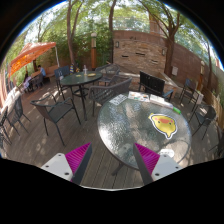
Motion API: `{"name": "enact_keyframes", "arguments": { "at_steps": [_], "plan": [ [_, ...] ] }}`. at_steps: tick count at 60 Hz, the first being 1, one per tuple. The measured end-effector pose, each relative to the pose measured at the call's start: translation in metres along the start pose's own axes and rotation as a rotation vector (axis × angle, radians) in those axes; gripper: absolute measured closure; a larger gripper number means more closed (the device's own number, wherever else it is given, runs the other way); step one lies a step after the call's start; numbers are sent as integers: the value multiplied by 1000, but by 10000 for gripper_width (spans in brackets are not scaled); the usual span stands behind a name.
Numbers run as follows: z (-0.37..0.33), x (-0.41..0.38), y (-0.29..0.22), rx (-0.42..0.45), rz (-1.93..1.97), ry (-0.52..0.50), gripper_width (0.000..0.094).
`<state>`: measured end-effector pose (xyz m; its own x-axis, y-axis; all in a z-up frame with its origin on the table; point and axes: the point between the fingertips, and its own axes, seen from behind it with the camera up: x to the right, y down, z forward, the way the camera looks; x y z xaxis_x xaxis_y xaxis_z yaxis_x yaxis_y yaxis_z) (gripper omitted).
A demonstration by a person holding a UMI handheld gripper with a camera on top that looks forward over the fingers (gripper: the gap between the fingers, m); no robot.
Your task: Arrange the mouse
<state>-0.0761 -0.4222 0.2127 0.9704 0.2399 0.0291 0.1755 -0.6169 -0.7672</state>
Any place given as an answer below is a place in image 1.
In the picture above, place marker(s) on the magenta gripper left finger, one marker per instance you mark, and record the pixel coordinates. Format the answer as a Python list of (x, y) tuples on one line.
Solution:
[(70, 166)]

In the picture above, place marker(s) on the round glass patio table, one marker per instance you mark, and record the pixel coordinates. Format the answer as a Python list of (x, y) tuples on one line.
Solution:
[(120, 126)]

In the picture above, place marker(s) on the dark chair right side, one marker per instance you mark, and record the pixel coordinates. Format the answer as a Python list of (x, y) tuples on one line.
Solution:
[(207, 118)]

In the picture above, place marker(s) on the dark green round table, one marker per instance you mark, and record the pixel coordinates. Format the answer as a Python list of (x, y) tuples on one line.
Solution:
[(80, 79)]

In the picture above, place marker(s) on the grey wicker chair near left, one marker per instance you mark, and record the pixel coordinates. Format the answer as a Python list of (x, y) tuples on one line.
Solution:
[(55, 112)]

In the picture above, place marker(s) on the patterned card on table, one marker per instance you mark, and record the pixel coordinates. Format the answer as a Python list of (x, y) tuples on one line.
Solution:
[(118, 99)]

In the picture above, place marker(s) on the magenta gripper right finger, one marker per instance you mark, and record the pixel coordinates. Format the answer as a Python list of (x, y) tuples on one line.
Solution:
[(153, 166)]

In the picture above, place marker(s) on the blue chair behind green table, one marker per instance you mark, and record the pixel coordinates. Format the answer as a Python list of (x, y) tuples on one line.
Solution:
[(60, 73)]

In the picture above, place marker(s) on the dark chair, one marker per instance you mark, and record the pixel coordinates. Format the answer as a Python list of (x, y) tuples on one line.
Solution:
[(207, 118), (189, 91)]

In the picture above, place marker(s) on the grey chair behind green table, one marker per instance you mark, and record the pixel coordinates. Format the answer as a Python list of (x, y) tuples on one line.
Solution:
[(108, 71)]

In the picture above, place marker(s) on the wooden lamp post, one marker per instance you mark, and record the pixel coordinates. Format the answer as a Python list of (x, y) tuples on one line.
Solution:
[(93, 50)]

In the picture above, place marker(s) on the green marker pen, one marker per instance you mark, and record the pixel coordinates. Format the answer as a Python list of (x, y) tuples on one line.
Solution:
[(176, 110)]

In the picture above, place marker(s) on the seated person in blue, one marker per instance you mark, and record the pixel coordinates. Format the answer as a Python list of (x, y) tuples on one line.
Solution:
[(42, 71)]

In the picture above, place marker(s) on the open menu booklet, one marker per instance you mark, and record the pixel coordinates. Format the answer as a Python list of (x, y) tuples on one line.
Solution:
[(143, 97)]

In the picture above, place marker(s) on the grey wicker chair middle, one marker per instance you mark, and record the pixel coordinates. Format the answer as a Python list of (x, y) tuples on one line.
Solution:
[(117, 85)]

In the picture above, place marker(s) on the black chair far left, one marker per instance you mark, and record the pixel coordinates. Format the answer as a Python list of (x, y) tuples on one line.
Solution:
[(16, 113)]

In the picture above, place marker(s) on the orange patio umbrella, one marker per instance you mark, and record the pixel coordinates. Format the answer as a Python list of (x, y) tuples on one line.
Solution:
[(30, 52)]

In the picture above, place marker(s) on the dark chair far right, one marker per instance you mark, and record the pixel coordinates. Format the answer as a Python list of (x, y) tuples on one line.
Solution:
[(189, 91)]

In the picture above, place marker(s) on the black slatted bench chair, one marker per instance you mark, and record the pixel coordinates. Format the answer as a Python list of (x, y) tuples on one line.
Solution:
[(154, 85)]

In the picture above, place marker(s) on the grey wicker chair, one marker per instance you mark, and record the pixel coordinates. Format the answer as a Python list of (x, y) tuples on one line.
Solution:
[(55, 112), (117, 85)]

